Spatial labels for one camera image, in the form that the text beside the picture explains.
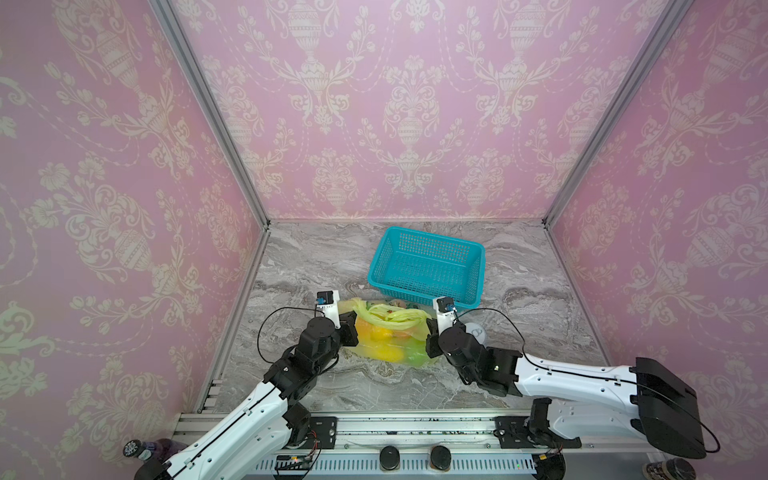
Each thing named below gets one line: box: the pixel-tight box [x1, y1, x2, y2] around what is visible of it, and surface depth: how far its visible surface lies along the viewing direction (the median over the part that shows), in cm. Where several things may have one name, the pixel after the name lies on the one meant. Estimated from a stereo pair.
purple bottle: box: [123, 438, 187, 461], surface depth 58 cm
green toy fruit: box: [403, 336, 430, 367], surface depth 83 cm
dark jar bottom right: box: [642, 457, 697, 480], surface depth 64 cm
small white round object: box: [465, 322, 486, 348], surface depth 87 cm
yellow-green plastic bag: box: [338, 297, 432, 368], surface depth 82 cm
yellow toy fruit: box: [368, 326, 404, 363], surface depth 85 cm
